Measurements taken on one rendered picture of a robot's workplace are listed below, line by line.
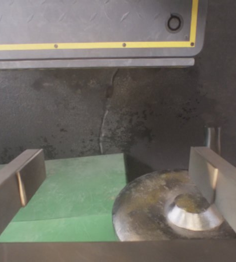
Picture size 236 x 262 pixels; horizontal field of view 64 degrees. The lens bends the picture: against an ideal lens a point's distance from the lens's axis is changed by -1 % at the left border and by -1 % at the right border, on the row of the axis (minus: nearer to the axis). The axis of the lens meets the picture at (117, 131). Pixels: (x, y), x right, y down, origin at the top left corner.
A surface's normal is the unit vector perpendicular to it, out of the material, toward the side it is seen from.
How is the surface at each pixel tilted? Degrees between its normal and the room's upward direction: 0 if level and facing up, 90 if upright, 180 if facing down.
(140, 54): 0
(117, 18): 0
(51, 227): 90
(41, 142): 0
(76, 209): 90
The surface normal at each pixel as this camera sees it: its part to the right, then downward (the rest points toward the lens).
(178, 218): -0.60, -0.56
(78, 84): 0.00, 0.26
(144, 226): 0.15, -0.98
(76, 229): -0.10, -0.96
